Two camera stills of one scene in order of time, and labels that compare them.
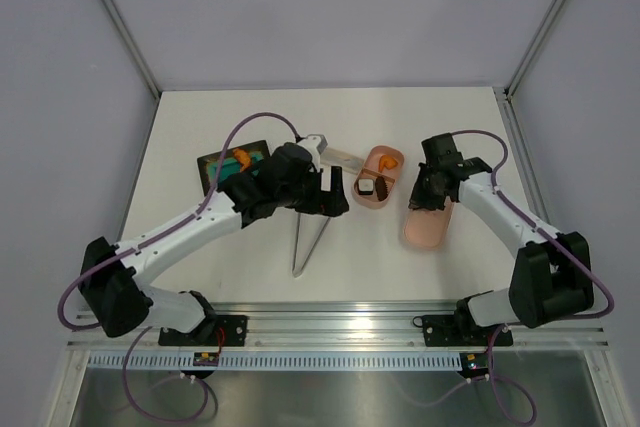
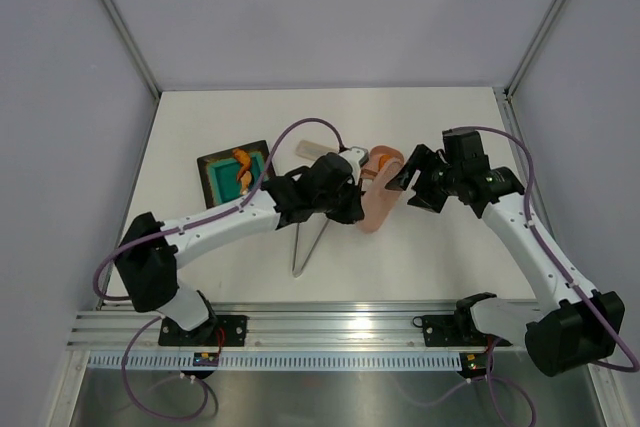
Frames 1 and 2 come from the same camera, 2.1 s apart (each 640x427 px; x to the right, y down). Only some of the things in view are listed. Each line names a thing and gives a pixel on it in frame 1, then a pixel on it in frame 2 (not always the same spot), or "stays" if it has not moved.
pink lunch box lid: x=427 y=229 -> x=378 y=199
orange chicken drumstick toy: x=387 y=161 stays
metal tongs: x=309 y=229 stays
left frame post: x=133 y=44 stays
